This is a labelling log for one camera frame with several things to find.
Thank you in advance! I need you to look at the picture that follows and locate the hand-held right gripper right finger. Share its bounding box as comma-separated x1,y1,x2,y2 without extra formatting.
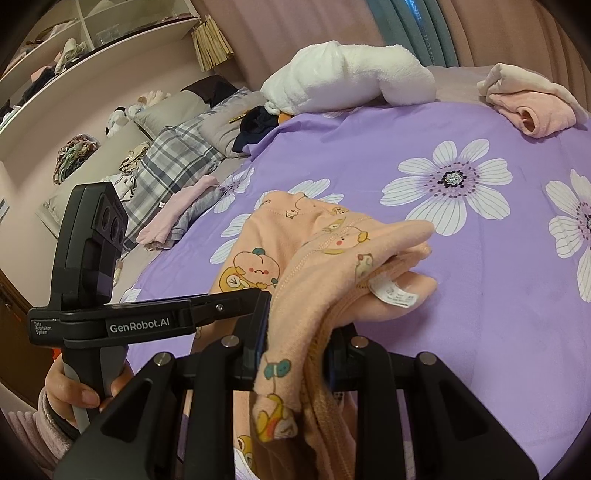
323,323,539,480

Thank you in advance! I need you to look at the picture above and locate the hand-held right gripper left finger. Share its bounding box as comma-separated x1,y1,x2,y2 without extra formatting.
53,318,271,480

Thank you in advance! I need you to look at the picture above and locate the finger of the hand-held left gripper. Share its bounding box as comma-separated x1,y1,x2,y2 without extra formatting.
189,288,273,333

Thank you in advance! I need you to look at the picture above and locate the orange printed baby garment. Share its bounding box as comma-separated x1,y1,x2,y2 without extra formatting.
191,191,438,480

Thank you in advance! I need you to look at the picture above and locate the person's left forearm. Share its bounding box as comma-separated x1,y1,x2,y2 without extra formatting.
4,385,81,472

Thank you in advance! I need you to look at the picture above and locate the folded clothes pile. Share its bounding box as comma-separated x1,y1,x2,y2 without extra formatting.
53,37,88,75

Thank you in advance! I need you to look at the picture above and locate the person's left hand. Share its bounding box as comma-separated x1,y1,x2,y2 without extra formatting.
45,357,134,428

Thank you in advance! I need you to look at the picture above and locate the pale pink cloth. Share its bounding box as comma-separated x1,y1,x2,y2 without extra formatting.
137,174,220,250

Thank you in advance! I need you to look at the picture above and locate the basket of cloths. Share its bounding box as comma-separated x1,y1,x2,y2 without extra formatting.
52,134,101,185

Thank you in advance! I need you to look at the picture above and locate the purple floral bedsheet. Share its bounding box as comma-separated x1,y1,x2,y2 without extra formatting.
113,99,591,480

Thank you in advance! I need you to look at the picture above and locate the grey plaid garment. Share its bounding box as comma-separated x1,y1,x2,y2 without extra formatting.
117,113,227,252

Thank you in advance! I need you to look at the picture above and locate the black and white plush toy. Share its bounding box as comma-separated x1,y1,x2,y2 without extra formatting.
105,106,130,137

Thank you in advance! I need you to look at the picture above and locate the light small plush toy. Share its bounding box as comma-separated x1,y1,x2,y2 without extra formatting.
127,90,171,116

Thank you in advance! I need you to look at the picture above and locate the grey pillow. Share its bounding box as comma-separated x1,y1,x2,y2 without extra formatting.
198,90,266,158
134,88,218,139

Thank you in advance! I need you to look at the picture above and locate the dark navy cloth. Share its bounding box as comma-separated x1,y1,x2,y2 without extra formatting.
232,105,282,155

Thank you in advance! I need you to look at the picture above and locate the dark brown cloth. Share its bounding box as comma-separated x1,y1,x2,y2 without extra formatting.
182,76,237,109

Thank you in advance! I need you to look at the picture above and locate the beige fringed cloth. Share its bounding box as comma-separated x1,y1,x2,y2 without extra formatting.
191,16,235,72

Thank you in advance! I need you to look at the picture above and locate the pink pleated curtain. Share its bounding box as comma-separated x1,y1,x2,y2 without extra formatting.
189,0,591,107

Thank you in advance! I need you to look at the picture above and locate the pink folded garment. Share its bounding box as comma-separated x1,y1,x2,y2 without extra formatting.
477,62,583,138

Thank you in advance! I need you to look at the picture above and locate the teal curtain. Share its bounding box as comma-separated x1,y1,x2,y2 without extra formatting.
365,0,460,68

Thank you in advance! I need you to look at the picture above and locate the brown wooden bed frame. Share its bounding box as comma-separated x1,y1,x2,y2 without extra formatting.
0,270,61,407

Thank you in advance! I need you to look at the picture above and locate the white wall shelf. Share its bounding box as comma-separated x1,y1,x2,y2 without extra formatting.
0,0,201,162

